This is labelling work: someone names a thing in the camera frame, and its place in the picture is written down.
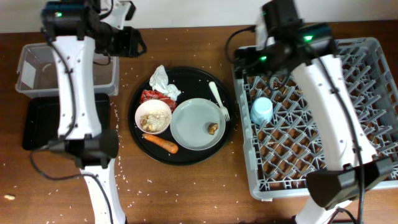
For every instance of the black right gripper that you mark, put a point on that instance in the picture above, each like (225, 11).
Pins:
(251, 53)

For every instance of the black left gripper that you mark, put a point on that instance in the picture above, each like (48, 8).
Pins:
(134, 44)

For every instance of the white tissue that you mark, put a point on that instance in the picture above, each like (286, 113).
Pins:
(159, 81)

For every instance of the light blue plastic cup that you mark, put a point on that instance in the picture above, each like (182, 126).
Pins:
(261, 111)

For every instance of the red snack wrapper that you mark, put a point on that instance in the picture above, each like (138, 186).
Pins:
(156, 95)

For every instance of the brown food scrap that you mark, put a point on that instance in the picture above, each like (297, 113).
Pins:
(212, 128)

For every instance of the pink bowl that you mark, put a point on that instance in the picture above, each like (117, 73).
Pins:
(149, 106)

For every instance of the rice and nut leftovers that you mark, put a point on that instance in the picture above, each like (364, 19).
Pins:
(155, 120)

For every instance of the grey plastic plate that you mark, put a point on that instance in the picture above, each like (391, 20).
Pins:
(190, 121)

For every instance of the orange carrot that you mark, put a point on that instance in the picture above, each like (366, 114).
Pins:
(167, 145)

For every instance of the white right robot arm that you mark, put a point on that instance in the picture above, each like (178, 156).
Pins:
(319, 115)

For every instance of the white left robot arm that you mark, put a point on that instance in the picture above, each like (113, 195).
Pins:
(76, 31)

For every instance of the grey dishwasher rack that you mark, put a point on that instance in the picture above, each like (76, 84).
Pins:
(279, 154)

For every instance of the clear plastic waste bin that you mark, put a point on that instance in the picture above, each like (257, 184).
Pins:
(38, 74)

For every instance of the white plastic fork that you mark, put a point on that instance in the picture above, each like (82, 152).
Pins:
(216, 94)

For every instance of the round black serving tray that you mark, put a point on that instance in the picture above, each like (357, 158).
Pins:
(193, 83)

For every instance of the black rectangular food tray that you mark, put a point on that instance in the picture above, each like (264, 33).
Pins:
(42, 120)

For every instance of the peanut on table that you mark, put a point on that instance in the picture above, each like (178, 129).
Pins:
(9, 197)

